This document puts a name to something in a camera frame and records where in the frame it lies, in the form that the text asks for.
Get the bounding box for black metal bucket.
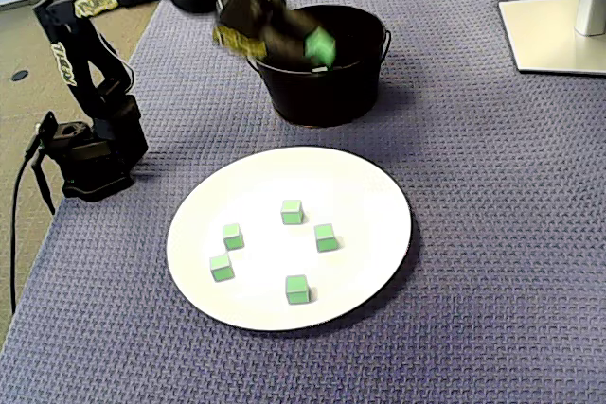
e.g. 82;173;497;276
242;4;393;130

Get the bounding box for white monitor stand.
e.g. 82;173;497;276
497;0;606;77

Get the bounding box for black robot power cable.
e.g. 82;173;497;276
9;136;42;316

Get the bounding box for black table clamp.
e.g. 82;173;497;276
30;151;57;215

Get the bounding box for white round plate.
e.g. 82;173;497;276
165;145;414;333

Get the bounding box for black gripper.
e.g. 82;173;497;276
211;0;329;68

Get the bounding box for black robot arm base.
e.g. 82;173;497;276
28;110;138;202

